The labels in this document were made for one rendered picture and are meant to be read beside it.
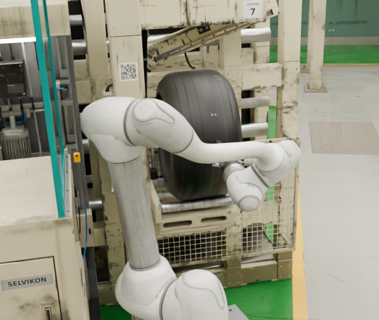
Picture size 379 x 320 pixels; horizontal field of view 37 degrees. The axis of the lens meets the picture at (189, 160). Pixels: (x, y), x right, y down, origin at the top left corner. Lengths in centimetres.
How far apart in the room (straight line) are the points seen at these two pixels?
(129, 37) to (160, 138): 90
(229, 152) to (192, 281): 41
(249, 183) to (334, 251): 214
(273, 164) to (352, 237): 237
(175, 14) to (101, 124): 113
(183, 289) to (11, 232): 53
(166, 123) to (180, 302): 57
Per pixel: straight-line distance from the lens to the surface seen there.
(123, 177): 167
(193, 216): 253
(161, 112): 149
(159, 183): 277
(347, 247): 411
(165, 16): 263
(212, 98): 236
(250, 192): 193
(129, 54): 237
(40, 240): 173
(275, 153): 192
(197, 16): 266
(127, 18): 234
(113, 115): 158
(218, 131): 231
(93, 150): 325
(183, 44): 280
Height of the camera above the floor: 201
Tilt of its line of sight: 21 degrees down
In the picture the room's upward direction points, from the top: 2 degrees counter-clockwise
